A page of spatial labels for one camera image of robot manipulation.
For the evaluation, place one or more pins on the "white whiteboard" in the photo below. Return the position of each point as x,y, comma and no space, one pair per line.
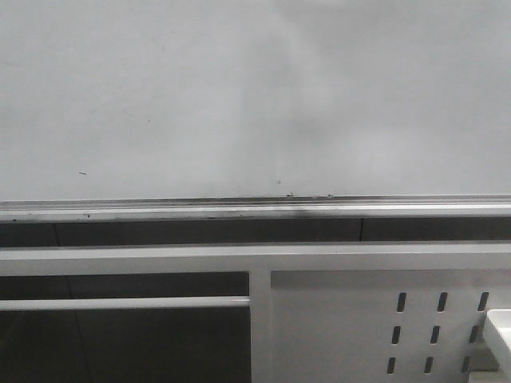
198,99

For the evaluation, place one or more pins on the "white plastic bin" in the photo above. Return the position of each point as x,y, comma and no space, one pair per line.
499,339

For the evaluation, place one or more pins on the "white metal frame with slots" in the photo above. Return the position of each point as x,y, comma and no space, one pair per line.
306,313

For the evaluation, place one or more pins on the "aluminium whiteboard tray rail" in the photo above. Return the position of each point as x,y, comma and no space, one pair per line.
288,207

